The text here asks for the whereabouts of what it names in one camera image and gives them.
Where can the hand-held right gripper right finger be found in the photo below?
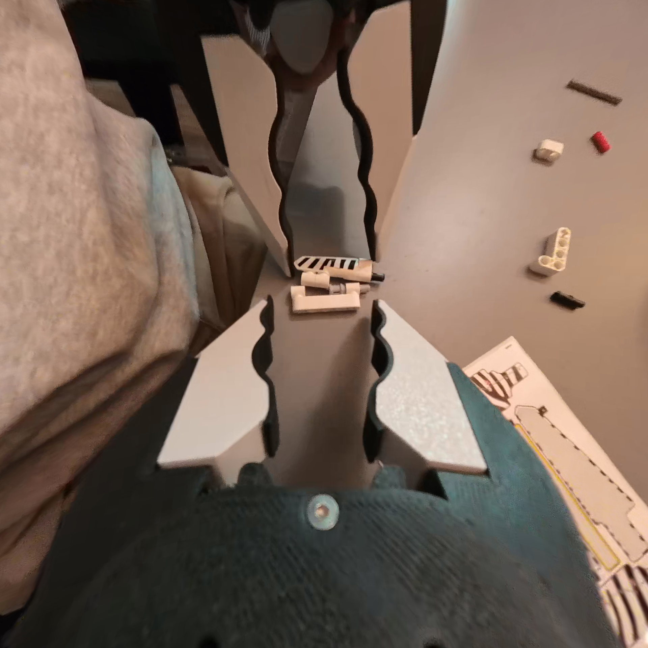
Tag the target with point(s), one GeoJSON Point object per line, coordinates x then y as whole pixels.
{"type": "Point", "coordinates": [425, 410]}

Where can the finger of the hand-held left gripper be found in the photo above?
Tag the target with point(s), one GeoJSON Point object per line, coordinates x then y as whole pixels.
{"type": "Point", "coordinates": [387, 101]}
{"type": "Point", "coordinates": [243, 111]}

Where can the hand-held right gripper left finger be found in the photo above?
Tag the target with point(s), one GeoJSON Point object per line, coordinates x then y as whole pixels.
{"type": "Point", "coordinates": [217, 405]}

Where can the white lego beam assembly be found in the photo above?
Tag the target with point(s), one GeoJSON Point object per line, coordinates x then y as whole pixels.
{"type": "Point", "coordinates": [324, 302]}

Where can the zebra striped white lego panel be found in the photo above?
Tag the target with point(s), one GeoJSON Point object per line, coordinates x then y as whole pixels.
{"type": "Point", "coordinates": [329, 264]}

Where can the small white lego connector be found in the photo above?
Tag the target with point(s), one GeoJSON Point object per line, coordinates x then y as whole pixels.
{"type": "Point", "coordinates": [548, 151]}

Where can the dark brown lego axle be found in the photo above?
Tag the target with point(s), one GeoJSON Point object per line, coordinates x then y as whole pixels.
{"type": "Point", "coordinates": [594, 92]}

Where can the black lego pin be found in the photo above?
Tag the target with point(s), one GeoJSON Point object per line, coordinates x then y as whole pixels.
{"type": "Point", "coordinates": [567, 300]}

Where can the red lego bush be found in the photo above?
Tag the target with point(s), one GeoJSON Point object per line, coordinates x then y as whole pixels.
{"type": "Point", "coordinates": [601, 142]}

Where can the white bent lego liftarm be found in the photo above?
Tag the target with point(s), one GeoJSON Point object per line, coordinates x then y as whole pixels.
{"type": "Point", "coordinates": [552, 253]}

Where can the person's left hand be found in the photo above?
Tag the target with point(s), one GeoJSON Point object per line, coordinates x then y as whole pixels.
{"type": "Point", "coordinates": [303, 83]}

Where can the beige trousers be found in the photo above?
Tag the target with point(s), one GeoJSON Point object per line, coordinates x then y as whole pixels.
{"type": "Point", "coordinates": [222, 243]}

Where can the zebra print sticker sheet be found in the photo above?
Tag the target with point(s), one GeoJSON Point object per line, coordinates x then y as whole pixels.
{"type": "Point", "coordinates": [572, 465]}

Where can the grey sweatshirt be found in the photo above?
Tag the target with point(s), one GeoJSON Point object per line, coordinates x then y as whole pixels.
{"type": "Point", "coordinates": [76, 253]}

